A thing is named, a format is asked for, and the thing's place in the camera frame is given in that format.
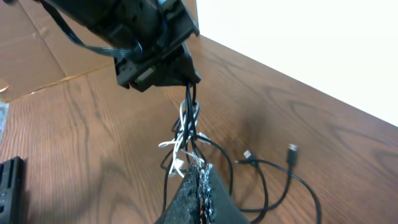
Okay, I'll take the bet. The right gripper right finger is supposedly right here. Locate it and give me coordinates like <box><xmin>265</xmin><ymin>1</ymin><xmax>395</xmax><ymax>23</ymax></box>
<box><xmin>203</xmin><ymin>164</ymin><xmax>250</xmax><ymax>224</ymax></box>

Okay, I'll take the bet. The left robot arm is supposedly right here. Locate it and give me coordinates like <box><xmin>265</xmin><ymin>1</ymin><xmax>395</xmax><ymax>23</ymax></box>
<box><xmin>40</xmin><ymin>0</ymin><xmax>201</xmax><ymax>92</ymax></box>

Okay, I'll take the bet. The white cable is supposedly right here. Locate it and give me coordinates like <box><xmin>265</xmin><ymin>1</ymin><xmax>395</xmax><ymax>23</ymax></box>
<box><xmin>157</xmin><ymin>99</ymin><xmax>212</xmax><ymax>179</ymax></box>

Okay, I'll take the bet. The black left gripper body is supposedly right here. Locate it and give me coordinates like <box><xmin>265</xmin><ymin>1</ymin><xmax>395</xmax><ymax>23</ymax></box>
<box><xmin>114</xmin><ymin>0</ymin><xmax>202</xmax><ymax>93</ymax></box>

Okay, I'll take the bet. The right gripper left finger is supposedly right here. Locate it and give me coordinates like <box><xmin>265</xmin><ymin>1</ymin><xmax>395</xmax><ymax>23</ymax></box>
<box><xmin>154</xmin><ymin>164</ymin><xmax>201</xmax><ymax>224</ymax></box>

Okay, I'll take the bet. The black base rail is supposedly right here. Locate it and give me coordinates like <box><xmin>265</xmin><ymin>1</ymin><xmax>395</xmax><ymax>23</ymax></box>
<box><xmin>1</xmin><ymin>156</ymin><xmax>24</xmax><ymax>224</ymax></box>

